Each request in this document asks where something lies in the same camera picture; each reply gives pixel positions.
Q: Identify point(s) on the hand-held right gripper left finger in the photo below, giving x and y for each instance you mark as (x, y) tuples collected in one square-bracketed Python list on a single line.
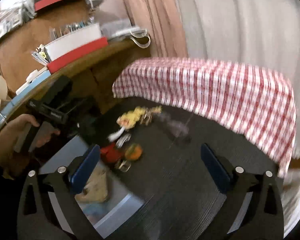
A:
[(86, 170)]

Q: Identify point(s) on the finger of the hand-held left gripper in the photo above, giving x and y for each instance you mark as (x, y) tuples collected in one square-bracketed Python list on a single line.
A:
[(90, 130)]

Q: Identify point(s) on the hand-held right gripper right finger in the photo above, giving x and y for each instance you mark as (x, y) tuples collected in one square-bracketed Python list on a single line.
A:
[(215, 170)]

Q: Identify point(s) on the light blue cardboard box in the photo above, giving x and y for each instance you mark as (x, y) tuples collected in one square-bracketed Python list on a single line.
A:
[(57, 155)]

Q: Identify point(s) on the orange round charm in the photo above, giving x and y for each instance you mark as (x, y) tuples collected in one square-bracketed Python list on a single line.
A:
[(133, 152)]

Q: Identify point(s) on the eyeglasses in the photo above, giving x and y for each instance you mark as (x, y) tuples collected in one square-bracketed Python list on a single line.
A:
[(176, 127)]

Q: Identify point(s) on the bright yellow toy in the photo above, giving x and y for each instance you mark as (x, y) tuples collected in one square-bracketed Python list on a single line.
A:
[(156, 110)]

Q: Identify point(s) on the person's left hand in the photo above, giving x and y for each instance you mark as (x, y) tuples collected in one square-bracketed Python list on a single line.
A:
[(12, 132)]

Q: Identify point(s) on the beige fuzzy item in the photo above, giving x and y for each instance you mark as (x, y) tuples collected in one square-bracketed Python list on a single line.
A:
[(96, 186)]

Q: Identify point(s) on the light blue book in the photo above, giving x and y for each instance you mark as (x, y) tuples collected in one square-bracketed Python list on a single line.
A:
[(25, 88)]

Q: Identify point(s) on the small colourful figure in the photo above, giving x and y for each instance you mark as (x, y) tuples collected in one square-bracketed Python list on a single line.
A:
[(41, 53)]

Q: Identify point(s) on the white red storage box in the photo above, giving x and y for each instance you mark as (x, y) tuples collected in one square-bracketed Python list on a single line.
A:
[(77, 53)]

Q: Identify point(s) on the brown wooden cabinet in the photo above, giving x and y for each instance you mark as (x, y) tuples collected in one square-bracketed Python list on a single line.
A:
[(20, 47)]

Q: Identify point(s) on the white bedding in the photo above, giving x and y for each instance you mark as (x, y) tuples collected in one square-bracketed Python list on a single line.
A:
[(297, 192)]

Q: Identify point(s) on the red white checkered cloth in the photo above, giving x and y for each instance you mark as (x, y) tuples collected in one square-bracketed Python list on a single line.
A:
[(202, 85)]

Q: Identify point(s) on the pile of clear plastic packets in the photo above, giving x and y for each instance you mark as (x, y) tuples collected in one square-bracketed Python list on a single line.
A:
[(7, 22)]

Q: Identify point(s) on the clear plastic case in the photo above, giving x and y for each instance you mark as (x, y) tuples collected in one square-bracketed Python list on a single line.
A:
[(120, 27)]

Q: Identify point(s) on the pink curtain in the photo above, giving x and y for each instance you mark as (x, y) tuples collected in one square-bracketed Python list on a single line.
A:
[(152, 17)]

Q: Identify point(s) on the white curtain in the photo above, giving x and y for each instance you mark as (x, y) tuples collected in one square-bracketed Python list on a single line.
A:
[(240, 17)]

